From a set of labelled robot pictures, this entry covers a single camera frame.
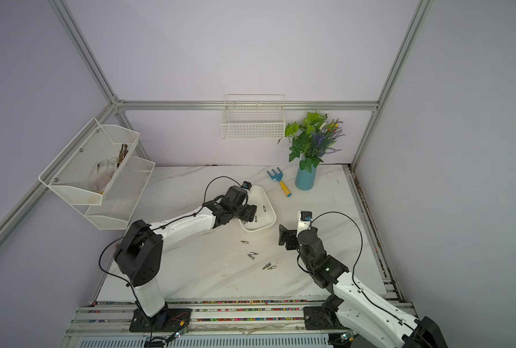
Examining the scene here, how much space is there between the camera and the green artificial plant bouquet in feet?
2.86

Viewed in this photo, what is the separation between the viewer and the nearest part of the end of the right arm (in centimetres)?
72

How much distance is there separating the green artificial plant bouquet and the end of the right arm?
30 centimetres

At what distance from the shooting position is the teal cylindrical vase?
109cm

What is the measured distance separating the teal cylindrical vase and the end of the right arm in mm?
410

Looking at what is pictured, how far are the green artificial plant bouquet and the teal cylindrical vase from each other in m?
0.16
